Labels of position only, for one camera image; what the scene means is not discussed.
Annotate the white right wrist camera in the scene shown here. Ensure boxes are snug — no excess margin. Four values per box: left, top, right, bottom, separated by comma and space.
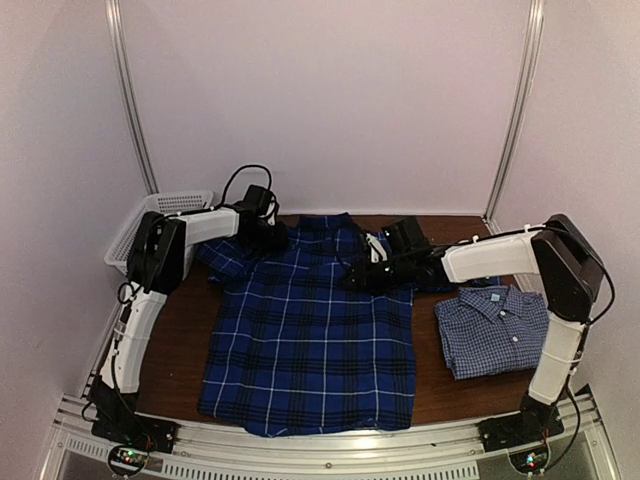
364, 233, 388, 264

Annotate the left circuit board with leds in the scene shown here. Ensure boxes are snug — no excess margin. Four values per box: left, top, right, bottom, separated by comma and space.
107, 445, 150, 477

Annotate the circuit board with leds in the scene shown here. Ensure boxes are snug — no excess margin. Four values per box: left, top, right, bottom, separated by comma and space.
509, 447, 550, 476
107, 445, 150, 477

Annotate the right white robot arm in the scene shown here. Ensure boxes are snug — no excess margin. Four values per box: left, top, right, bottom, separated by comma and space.
340, 214, 611, 442

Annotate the aluminium front rail frame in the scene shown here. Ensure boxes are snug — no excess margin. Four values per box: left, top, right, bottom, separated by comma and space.
35, 394, 622, 479

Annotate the aluminium corner post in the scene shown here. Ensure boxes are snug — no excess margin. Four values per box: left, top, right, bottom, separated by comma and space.
483, 0, 545, 225
105, 0, 159, 195

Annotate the dark blue plaid shirt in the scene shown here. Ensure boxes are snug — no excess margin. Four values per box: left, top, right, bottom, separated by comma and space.
197, 213, 416, 437

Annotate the right circuit board with leds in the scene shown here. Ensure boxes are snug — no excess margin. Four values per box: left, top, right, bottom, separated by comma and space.
509, 447, 550, 476

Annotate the aluminium corner post right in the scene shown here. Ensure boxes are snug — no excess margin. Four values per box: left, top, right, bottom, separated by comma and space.
483, 0, 545, 225

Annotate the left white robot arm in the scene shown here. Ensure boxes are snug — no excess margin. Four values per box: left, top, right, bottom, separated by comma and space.
89, 185, 286, 444

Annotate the white plastic mesh basket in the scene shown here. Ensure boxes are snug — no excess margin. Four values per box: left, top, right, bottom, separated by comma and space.
104, 190, 216, 276

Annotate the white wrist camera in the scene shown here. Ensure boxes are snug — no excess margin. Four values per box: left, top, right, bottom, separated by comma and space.
263, 197, 280, 226
364, 233, 388, 264

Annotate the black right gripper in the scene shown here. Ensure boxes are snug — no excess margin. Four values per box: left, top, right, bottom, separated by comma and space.
338, 253, 415, 296

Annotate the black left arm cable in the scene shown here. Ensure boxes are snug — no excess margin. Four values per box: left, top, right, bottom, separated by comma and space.
219, 164, 275, 211

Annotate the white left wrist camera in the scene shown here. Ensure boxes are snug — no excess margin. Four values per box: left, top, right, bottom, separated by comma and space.
263, 197, 280, 226

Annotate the aluminium corner post left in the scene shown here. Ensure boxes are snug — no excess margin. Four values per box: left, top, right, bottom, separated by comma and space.
105, 0, 159, 195

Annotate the folded blue gingham shirt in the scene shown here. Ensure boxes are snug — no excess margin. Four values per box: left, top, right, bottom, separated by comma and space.
434, 285, 549, 381

